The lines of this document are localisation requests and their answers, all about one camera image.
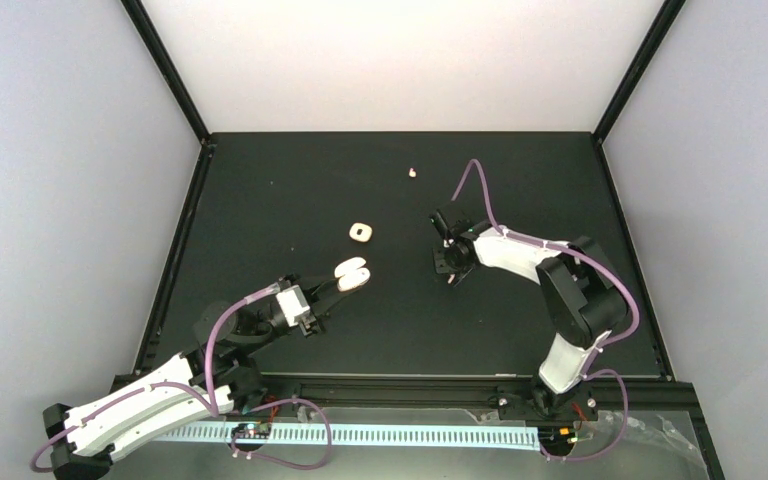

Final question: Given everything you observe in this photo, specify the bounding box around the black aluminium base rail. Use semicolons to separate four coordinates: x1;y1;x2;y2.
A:
260;374;701;425

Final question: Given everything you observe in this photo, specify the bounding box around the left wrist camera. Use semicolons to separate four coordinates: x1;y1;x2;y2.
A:
275;285;310;327

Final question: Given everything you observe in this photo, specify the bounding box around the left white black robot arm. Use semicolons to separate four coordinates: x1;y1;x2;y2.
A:
30;268;370;479

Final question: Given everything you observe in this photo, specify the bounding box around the frame post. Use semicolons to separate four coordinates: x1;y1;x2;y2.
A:
592;0;686;145
121;0;211;144

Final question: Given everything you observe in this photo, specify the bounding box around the white slotted cable duct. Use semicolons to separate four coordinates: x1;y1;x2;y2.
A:
157;421;540;451

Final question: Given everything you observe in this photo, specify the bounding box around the right frame post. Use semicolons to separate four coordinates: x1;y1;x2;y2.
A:
592;0;686;145

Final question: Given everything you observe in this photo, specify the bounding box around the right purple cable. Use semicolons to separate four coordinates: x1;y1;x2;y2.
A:
451;158;642;463

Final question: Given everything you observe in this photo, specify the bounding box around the small circuit board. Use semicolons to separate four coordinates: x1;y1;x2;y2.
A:
231;422;272;442

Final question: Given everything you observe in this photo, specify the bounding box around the left frame post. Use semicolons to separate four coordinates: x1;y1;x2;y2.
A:
121;0;211;144

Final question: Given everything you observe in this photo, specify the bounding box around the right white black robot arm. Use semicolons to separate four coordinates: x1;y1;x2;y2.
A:
429;203;635;419

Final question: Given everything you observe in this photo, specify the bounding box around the cream earbud charging case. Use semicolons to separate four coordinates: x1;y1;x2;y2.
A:
334;257;371;292

